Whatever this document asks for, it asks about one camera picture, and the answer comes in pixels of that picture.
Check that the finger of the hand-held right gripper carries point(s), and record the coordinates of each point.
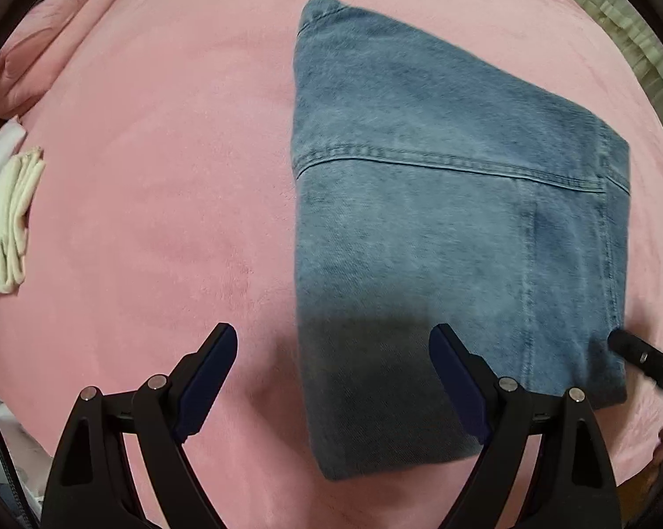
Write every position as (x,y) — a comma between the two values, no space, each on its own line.
(642,355)

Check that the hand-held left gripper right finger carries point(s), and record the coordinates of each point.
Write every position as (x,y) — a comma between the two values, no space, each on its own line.
(463,385)

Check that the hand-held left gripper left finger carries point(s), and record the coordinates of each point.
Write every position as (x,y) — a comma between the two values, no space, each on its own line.
(210,380)

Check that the blue denim jacket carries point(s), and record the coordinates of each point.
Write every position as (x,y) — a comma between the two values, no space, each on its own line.
(447,204)

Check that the pink fleece bed blanket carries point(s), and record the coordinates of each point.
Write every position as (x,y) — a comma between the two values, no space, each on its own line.
(171,176)

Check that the folded cream cloth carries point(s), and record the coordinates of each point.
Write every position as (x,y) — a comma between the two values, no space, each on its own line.
(14,220)

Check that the cream lace curtain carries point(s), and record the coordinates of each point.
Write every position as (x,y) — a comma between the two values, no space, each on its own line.
(634,27)

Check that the folded pink quilt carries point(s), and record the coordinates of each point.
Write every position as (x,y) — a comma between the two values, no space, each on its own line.
(45,77)

